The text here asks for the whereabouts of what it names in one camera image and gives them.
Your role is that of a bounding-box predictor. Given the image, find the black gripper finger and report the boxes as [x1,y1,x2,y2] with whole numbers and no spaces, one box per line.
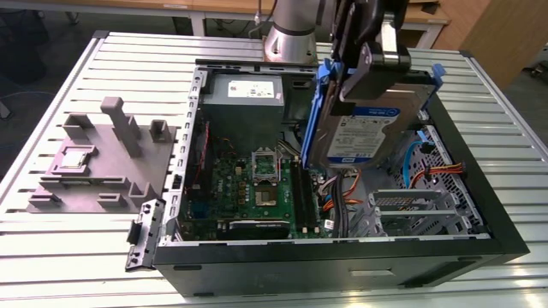
[333,14,414,116]

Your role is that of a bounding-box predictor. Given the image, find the hard disk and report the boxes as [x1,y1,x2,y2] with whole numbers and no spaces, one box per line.
[299,57,445,171]

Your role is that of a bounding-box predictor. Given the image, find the light blue wire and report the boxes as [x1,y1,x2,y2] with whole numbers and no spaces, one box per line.
[402,126,435,190]

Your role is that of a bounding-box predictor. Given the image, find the red yellow power wire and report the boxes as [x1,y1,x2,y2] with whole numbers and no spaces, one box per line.
[411,162,467,190]

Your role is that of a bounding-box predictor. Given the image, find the metal disk bay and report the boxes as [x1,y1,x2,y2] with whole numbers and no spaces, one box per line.
[347,188,490,238]

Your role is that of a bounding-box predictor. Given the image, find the grey power supply unit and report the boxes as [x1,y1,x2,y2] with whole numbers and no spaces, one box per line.
[201,74,286,155]

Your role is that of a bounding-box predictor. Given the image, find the brown wooden cabinet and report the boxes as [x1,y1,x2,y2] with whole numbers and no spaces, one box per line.
[435,0,548,92]

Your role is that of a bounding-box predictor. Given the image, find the metal socket cover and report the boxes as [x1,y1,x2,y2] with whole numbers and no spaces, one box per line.
[251,148,283,186]

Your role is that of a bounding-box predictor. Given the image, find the black RAM slot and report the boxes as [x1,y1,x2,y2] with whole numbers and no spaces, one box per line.
[290,155,309,234]
[303,168,321,234]

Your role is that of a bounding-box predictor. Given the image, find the green motherboard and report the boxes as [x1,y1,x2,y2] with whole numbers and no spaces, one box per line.
[178,150,339,241]

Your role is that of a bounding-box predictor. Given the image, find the office chair base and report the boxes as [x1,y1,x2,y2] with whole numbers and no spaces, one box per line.
[523,44,548,78]

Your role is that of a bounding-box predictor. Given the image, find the CPU socket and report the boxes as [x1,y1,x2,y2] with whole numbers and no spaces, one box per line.
[255,187,281,208]

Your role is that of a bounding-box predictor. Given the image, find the black graphics card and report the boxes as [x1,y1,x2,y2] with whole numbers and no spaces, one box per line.
[217,219,294,241]

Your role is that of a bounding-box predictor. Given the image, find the grey parts rack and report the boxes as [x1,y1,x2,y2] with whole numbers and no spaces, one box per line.
[26,96,182,215]

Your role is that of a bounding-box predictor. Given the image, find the black open PC case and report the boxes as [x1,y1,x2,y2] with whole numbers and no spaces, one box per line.
[153,58,531,298]

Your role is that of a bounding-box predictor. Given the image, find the black expansion card retainer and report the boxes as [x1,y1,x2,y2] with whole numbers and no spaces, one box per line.
[123,198,167,273]

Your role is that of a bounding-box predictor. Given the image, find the silver CPU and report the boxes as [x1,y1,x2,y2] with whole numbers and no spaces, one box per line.
[59,152,90,169]

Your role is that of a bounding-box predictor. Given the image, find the green RAM stick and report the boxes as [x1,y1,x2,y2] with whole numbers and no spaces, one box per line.
[58,178,107,187]

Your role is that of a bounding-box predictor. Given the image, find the grey wire bundle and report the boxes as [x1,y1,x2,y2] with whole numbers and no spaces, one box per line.
[319,176,341,194]

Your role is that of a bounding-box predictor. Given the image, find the orange yellow wire bundle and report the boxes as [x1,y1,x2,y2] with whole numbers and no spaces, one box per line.
[319,169,366,212]

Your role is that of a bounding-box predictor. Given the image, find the thick black cable bundle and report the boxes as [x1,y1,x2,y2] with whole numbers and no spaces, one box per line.
[334,169,357,238]

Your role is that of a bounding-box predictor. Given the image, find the thin red wire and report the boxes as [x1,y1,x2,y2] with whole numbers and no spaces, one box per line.
[191,121,213,193]

